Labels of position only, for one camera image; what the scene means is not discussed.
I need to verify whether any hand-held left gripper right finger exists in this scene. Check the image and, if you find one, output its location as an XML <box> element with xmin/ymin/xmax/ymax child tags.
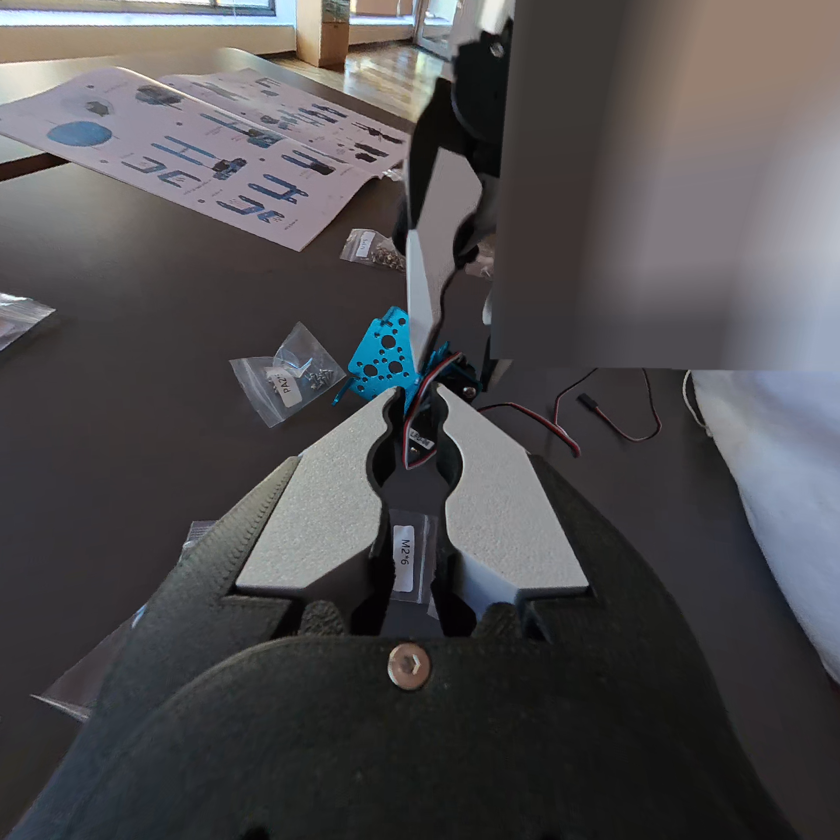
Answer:
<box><xmin>436</xmin><ymin>384</ymin><xmax>589</xmax><ymax>622</ymax></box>

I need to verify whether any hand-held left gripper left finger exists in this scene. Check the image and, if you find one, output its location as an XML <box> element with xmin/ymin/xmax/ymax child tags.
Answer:
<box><xmin>235</xmin><ymin>386</ymin><xmax>403</xmax><ymax>635</ymax></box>

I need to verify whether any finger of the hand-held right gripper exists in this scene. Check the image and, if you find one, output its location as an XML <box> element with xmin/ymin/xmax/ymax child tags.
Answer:
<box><xmin>479</xmin><ymin>294</ymin><xmax>513</xmax><ymax>394</ymax></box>
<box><xmin>404</xmin><ymin>150</ymin><xmax>484</xmax><ymax>368</ymax></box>

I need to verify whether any red white black servo cable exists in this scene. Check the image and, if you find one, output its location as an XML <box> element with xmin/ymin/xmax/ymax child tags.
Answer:
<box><xmin>402</xmin><ymin>351</ymin><xmax>662</xmax><ymax>472</ymax></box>

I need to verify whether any servo with blue bracket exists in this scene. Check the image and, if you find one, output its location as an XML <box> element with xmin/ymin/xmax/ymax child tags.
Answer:
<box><xmin>335</xmin><ymin>305</ymin><xmax>483</xmax><ymax>473</ymax></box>

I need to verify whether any dark grey desk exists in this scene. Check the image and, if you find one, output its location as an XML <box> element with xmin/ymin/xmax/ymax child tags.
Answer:
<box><xmin>0</xmin><ymin>46</ymin><xmax>840</xmax><ymax>840</ymax></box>

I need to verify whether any clear bag of metal nuts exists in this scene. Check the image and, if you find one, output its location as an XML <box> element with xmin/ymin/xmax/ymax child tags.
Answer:
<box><xmin>341</xmin><ymin>228</ymin><xmax>406</xmax><ymax>271</ymax></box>

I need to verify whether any cardboard box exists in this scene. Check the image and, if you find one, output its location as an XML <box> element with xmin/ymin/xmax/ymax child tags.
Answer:
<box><xmin>297</xmin><ymin>0</ymin><xmax>352</xmax><ymax>68</ymax></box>

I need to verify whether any person's white top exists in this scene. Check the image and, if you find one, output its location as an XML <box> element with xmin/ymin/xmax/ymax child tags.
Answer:
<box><xmin>682</xmin><ymin>369</ymin><xmax>840</xmax><ymax>683</ymax></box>

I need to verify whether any instruction booklet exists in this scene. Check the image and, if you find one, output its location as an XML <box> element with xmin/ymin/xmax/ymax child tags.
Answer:
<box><xmin>0</xmin><ymin>66</ymin><xmax>411</xmax><ymax>253</ymax></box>

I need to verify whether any small clear bag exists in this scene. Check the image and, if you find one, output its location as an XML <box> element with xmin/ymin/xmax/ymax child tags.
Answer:
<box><xmin>0</xmin><ymin>292</ymin><xmax>56</xmax><ymax>352</ymax></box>

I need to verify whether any large window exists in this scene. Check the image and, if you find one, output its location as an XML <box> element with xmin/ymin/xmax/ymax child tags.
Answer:
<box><xmin>0</xmin><ymin>0</ymin><xmax>460</xmax><ymax>27</ymax></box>

